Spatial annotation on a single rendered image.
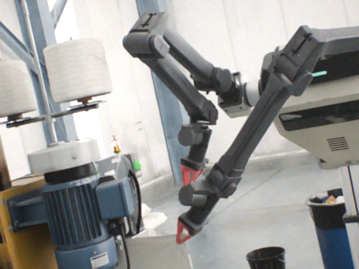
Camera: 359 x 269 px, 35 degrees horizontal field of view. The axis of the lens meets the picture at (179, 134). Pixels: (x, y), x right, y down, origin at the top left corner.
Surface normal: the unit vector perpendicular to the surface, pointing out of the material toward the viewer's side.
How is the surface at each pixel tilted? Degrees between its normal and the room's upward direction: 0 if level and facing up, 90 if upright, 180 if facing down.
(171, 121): 90
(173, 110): 90
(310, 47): 72
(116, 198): 90
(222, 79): 104
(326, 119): 130
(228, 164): 78
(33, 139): 90
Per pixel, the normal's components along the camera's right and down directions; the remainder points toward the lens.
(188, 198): -0.70, -0.13
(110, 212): -0.05, 0.07
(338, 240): -0.50, 0.20
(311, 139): -0.21, 0.73
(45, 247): 0.87, -0.16
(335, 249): -0.67, 0.23
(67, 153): 0.27, 0.00
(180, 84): 0.81, 0.14
